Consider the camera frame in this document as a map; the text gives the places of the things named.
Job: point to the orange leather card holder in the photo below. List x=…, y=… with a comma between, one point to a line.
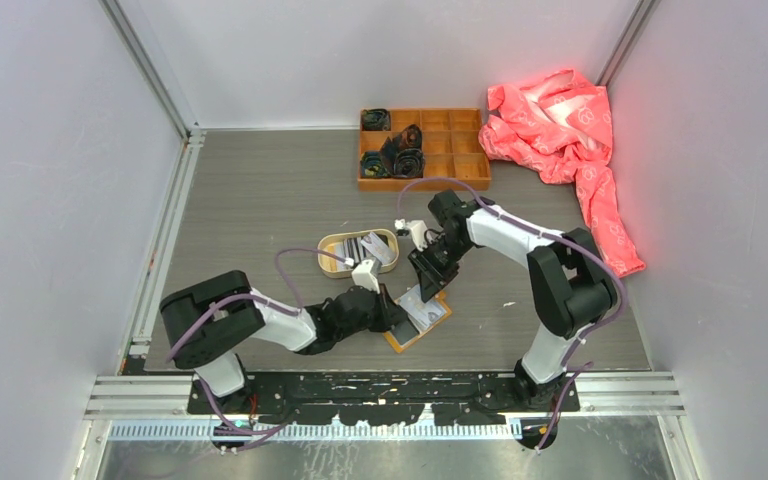
x=403, y=335

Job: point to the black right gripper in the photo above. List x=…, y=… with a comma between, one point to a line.
x=430, y=282

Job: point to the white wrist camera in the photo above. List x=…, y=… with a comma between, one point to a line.
x=365, y=275
x=415, y=230

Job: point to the dark rolled fabric top left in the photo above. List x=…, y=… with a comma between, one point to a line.
x=376, y=119

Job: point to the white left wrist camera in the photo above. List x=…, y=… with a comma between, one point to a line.
x=365, y=275

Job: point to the orange wooden compartment tray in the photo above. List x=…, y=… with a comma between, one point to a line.
x=450, y=146

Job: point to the beige oval card tray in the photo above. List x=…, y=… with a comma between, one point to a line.
x=333, y=268

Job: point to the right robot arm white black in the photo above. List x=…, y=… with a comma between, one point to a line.
x=572, y=287

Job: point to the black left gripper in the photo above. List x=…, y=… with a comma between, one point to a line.
x=392, y=313

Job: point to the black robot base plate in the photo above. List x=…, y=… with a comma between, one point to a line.
x=454, y=398

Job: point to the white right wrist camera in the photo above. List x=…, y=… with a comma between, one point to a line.
x=415, y=230

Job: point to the stack of credit cards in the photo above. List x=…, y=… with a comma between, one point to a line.
x=363, y=245

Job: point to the dark rolled fabric bottom centre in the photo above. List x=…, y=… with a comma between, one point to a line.
x=409, y=164

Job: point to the dark rolled fabric bottom left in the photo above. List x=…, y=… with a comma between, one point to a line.
x=372, y=166

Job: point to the pink crumpled cloth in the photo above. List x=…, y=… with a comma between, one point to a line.
x=561, y=127

